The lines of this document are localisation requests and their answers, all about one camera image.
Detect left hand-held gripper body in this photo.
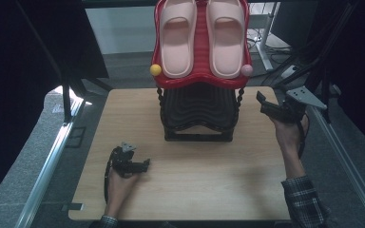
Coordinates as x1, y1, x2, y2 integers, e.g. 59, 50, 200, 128
108, 142, 142, 179

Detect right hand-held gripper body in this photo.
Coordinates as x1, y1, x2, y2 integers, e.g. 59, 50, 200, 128
260, 85, 328, 125

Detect red and black shoe rack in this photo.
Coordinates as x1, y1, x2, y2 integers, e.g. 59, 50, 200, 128
149, 0, 255, 143

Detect pink slipper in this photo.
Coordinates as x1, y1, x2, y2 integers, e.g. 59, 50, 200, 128
159, 0, 198, 79
205, 0, 250, 80

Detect person's left hand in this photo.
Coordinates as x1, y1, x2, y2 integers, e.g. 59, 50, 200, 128
105, 166, 141, 208

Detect person's right hand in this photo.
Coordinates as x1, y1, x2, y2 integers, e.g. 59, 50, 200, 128
270, 113, 311, 155

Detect white power strip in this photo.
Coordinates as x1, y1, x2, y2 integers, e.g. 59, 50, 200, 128
279, 64, 299, 80

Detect white desk leg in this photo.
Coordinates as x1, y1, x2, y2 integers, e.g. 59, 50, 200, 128
254, 2, 276, 72

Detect black curtain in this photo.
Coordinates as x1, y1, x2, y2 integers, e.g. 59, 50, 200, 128
0, 0, 110, 210
310, 0, 365, 156

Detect black metal stand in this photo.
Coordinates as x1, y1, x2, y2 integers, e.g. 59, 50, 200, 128
60, 83, 74, 124

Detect white board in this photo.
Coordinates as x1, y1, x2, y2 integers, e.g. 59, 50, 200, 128
85, 7, 158, 55

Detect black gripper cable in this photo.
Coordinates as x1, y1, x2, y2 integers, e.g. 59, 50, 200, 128
297, 113, 311, 160
103, 151, 114, 203

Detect black floor cables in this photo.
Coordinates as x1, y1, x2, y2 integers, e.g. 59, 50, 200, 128
246, 28, 298, 79

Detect aluminium rail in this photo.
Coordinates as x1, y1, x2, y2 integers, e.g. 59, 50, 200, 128
13, 97, 87, 228
308, 105, 365, 228

